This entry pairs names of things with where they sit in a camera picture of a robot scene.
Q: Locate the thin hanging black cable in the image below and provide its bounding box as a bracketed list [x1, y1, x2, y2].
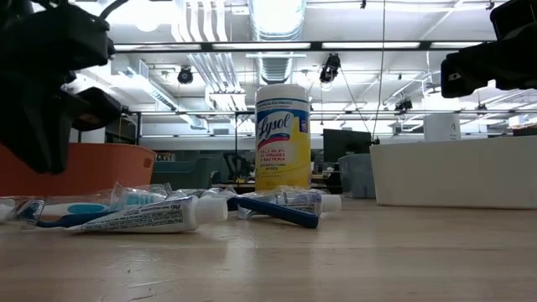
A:
[371, 0, 387, 143]

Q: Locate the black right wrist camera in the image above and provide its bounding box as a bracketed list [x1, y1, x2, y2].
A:
[489, 0, 537, 41]

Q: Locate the white plastic bin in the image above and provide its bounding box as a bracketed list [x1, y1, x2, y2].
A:
[369, 135, 537, 211]

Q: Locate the black background monitor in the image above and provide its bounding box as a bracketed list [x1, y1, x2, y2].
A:
[322, 128, 373, 164]

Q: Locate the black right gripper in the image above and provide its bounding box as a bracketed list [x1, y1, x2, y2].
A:
[441, 29, 537, 99]

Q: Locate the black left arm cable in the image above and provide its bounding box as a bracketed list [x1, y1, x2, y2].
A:
[99, 0, 129, 20]

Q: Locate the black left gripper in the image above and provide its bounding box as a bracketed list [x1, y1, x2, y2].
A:
[0, 0, 123, 175]

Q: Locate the white Crest toothpaste tube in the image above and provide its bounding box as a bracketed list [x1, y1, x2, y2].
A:
[65, 195, 230, 234]
[237, 189, 343, 220]

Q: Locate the orange plastic bin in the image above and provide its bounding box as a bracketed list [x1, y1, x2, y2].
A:
[0, 142, 157, 198]

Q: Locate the clear silver toiletry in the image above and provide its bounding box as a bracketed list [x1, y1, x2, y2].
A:
[0, 196, 18, 223]

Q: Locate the clear teal toothbrush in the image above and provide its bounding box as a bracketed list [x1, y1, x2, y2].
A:
[39, 182, 174, 220]
[169, 186, 238, 201]

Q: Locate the black aluminium rig frame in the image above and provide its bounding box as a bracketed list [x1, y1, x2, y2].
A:
[112, 40, 496, 53]

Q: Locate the teal plastic bin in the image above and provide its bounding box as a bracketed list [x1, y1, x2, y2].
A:
[150, 157, 216, 190]

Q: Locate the yellow Lysol wipes canister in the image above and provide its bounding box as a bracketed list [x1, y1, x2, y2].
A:
[254, 83, 312, 193]

